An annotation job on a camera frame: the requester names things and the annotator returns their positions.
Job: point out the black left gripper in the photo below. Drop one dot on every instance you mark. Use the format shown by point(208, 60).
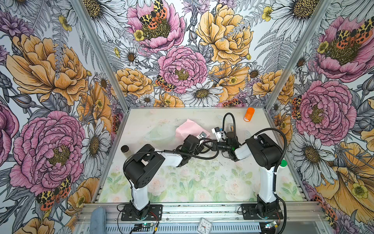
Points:
point(198, 149)

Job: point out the purple and pink wrapping paper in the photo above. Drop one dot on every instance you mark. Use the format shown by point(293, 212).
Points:
point(190, 128)

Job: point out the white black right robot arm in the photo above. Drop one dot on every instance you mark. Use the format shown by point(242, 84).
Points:
point(267, 154)

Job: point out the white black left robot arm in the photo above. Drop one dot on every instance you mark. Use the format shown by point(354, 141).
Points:
point(141, 167)

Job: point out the orange plastic bottle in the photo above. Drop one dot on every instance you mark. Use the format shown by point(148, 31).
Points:
point(249, 114)

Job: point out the green round cap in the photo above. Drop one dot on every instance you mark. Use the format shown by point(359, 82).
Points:
point(283, 163)

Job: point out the small jar with dark lid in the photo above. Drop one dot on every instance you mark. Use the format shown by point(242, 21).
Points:
point(124, 149)

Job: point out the small white clock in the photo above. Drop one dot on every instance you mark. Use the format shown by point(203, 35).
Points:
point(204, 226)

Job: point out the green circuit board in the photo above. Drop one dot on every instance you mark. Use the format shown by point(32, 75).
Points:
point(148, 225)

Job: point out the grey cloth roll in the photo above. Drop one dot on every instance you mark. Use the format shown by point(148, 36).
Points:
point(98, 221)

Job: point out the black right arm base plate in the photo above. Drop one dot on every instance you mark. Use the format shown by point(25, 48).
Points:
point(259, 211)

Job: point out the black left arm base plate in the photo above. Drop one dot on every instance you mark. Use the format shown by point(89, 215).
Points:
point(152, 212)

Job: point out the aluminium frame rail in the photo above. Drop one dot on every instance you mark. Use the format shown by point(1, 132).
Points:
point(183, 218)

